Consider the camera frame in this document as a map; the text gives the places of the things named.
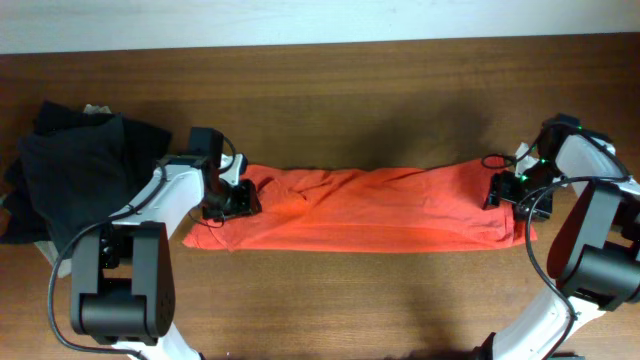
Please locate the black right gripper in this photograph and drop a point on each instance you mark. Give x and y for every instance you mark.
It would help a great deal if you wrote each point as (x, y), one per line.
(501, 189)

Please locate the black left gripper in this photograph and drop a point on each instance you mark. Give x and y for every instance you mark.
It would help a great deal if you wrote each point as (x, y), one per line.
(242, 200)

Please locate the orange soccer t-shirt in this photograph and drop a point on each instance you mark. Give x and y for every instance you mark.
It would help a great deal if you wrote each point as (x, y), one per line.
(387, 210)

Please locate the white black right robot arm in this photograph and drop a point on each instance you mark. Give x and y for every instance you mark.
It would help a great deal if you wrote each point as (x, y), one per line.
(593, 263)

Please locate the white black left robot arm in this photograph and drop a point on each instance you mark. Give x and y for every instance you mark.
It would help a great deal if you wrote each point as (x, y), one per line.
(123, 293)

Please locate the black folded shirt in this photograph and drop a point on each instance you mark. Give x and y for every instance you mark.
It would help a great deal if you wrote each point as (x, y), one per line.
(74, 169)

